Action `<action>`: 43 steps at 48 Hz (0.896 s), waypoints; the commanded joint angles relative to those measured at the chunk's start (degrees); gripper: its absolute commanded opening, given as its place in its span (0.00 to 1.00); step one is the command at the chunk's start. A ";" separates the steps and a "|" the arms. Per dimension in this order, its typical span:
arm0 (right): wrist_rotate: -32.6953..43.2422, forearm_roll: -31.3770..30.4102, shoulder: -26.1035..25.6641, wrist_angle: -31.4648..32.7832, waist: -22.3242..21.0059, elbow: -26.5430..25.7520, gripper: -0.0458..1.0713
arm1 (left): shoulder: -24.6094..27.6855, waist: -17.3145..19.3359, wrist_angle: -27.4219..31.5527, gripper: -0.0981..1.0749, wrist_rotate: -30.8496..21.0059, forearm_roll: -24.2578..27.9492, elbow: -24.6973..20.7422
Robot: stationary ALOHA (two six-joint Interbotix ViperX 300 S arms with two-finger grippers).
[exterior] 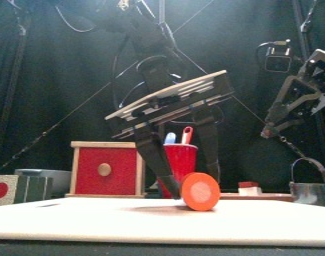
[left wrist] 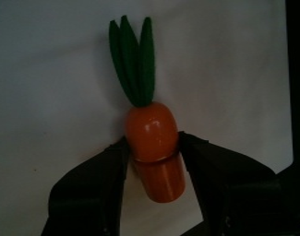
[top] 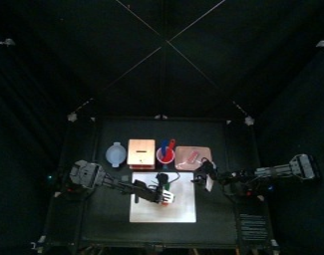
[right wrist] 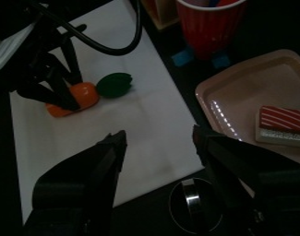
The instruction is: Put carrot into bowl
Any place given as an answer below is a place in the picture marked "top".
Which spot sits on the orange toy carrot piece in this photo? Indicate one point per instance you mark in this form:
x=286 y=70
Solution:
x=166 y=203

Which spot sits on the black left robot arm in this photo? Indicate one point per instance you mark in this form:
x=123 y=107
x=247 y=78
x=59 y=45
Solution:
x=87 y=175

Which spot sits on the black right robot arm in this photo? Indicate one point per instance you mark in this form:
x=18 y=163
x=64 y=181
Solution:
x=285 y=170

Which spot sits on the white cutting board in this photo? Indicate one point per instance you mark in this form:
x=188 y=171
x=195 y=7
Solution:
x=178 y=209

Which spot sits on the pink tray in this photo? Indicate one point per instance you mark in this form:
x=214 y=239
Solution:
x=204 y=154

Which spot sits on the red plastic cup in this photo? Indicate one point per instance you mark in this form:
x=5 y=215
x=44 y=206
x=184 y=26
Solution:
x=166 y=158

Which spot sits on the red toy utensil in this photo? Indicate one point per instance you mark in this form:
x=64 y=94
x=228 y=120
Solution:
x=170 y=147

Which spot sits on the blue toy utensil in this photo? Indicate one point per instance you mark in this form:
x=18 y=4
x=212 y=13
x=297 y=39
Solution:
x=164 y=147

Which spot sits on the red wooden drawer box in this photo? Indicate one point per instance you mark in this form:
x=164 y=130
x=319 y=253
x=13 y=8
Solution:
x=141 y=156

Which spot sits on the white text label sticker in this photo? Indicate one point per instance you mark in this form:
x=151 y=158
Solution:
x=254 y=227

